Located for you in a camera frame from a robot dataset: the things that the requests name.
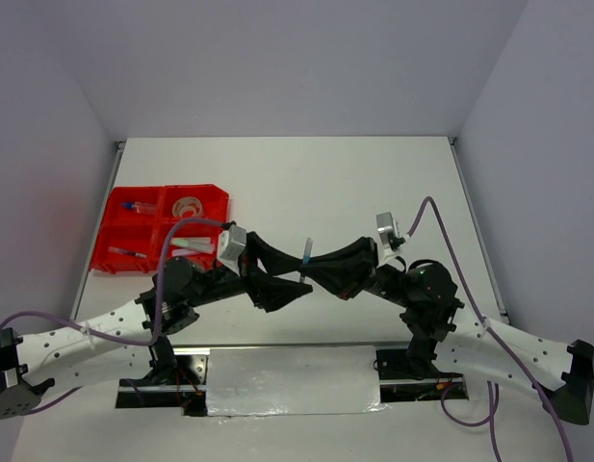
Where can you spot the red compartment storage bin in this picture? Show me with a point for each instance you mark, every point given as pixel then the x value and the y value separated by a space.
pixel 146 233

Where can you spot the blue gel pen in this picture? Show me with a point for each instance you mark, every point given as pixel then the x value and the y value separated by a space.
pixel 304 261
pixel 131 253

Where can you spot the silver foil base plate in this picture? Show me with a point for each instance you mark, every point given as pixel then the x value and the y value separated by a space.
pixel 288 381

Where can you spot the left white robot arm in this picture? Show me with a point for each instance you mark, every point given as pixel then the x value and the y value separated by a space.
pixel 130 341

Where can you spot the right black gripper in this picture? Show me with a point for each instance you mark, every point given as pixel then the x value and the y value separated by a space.
pixel 347 269

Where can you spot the pink highlighter pen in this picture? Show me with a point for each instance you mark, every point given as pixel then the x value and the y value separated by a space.
pixel 189 251

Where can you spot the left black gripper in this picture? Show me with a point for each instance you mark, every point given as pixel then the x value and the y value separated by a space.
pixel 270 293

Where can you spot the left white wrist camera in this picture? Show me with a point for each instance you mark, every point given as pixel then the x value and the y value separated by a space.
pixel 231 245

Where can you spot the green highlighter pen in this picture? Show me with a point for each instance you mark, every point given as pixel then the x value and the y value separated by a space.
pixel 191 241

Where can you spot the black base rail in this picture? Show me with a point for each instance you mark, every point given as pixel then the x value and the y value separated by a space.
pixel 186 389

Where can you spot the clear pen cap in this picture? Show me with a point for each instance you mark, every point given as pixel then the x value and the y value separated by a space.
pixel 308 248

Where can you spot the large clear tape roll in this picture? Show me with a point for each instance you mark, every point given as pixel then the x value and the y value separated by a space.
pixel 179 203

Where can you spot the small white tape roll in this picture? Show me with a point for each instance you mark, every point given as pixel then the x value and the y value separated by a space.
pixel 192 210

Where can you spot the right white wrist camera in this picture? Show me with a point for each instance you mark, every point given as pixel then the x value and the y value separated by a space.
pixel 388 233

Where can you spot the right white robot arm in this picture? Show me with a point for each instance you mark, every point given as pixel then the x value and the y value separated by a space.
pixel 449 337

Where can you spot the blue cap glue bottle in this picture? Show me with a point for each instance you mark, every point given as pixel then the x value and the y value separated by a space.
pixel 141 208

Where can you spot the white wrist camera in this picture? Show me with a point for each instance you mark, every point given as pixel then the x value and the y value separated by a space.
pixel 388 233
pixel 231 245

